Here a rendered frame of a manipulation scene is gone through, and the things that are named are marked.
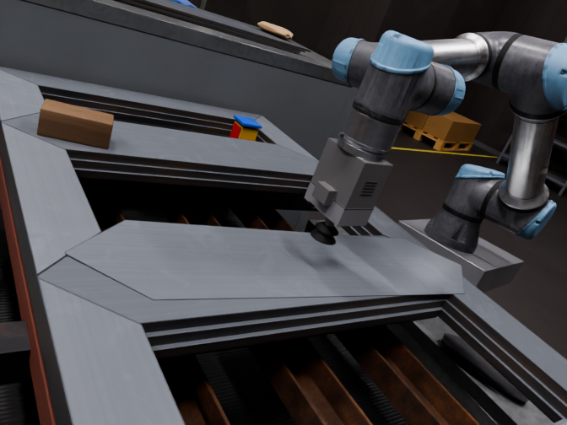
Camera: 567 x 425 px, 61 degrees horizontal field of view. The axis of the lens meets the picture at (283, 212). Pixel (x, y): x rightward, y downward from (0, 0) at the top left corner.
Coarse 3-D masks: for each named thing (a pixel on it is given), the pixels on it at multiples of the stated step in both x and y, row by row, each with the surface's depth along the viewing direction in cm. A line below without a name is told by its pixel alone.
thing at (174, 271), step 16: (128, 224) 69; (144, 224) 71; (160, 224) 72; (176, 224) 74; (144, 240) 67; (160, 240) 68; (176, 240) 70; (144, 256) 64; (160, 256) 65; (176, 256) 66; (192, 256) 67; (160, 272) 62; (176, 272) 63; (192, 272) 64; (160, 288) 59; (176, 288) 60; (192, 288) 61; (208, 288) 62
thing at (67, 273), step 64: (0, 128) 85; (192, 128) 130; (256, 128) 138; (64, 256) 58; (192, 320) 56; (256, 320) 62; (320, 320) 69; (384, 320) 77; (448, 320) 84; (512, 384) 75
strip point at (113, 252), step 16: (96, 240) 63; (112, 240) 64; (128, 240) 65; (80, 256) 59; (96, 256) 60; (112, 256) 61; (128, 256) 62; (112, 272) 58; (128, 272) 59; (144, 272) 60; (144, 288) 58
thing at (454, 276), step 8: (416, 248) 98; (424, 256) 96; (432, 256) 97; (440, 256) 99; (432, 264) 94; (440, 264) 95; (448, 264) 96; (440, 272) 91; (448, 272) 93; (456, 272) 94; (456, 280) 91
